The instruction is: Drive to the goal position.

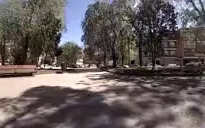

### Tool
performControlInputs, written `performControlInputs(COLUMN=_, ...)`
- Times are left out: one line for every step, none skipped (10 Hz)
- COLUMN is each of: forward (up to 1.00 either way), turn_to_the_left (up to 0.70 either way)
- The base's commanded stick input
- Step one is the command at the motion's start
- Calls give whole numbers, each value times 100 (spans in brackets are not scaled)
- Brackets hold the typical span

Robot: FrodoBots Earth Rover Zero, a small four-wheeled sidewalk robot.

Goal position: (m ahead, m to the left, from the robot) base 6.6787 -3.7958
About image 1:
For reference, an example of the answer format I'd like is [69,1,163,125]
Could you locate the litter bin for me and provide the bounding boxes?
[60,61,68,73]

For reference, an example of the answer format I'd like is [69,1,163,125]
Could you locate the pale gravel path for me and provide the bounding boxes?
[0,70,205,128]

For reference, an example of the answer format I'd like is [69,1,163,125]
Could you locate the brick building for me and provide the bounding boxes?
[141,26,205,67]

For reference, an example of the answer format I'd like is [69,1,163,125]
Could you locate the group of trees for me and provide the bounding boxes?
[0,0,68,67]
[80,0,179,72]

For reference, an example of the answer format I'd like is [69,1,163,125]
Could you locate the tree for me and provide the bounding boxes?
[59,41,83,67]

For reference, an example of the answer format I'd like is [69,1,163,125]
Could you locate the row of parked cars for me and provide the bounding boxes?
[121,60,205,70]

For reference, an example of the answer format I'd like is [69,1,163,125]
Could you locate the wooden bench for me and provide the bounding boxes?
[0,64,38,78]

